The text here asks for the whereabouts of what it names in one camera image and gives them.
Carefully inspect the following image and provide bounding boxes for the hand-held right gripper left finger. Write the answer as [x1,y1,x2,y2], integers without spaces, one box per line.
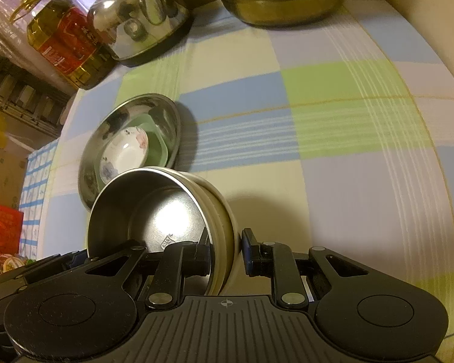
[85,231,215,305]

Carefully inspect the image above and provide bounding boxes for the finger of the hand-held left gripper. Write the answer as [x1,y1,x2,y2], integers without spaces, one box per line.
[0,250,88,286]

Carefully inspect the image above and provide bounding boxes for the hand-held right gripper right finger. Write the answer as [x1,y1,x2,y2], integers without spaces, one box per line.
[241,228,370,307]

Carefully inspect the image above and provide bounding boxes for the cream plastic bowl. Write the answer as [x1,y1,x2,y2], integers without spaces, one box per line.
[144,166,237,296]

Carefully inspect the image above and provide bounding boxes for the deep steel bowl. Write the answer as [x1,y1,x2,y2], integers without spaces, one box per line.
[87,168,216,296]

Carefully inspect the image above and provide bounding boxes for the large shallow steel plate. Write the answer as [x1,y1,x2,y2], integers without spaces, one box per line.
[77,93,181,212]

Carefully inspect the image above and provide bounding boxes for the green square plate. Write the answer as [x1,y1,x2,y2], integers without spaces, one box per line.
[130,115,169,169]

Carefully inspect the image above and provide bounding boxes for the small floral saucer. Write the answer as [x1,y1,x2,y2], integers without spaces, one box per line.
[99,129,149,185]

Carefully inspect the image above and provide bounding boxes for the snack packet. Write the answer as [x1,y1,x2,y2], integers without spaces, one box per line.
[0,251,28,273]

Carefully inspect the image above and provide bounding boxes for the red box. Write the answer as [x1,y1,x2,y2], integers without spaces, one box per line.
[0,200,25,251]

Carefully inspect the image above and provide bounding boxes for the blue patterned cloth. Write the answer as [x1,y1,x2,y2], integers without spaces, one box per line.
[18,140,60,262]

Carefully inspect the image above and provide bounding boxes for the cardboard box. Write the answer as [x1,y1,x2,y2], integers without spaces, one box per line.
[0,140,29,207]

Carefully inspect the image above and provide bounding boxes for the plaid tablecloth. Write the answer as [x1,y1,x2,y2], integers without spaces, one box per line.
[34,0,454,335]

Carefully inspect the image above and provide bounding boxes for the black metal rack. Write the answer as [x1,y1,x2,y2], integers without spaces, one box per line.
[0,51,75,137]

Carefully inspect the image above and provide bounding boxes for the cooking oil bottle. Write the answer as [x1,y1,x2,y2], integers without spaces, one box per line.
[11,0,116,90]

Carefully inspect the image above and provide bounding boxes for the steel kettle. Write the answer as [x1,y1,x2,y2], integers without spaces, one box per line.
[87,0,194,66]

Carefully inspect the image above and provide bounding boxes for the sheer curtain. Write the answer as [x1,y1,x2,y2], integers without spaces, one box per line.
[0,0,111,61]

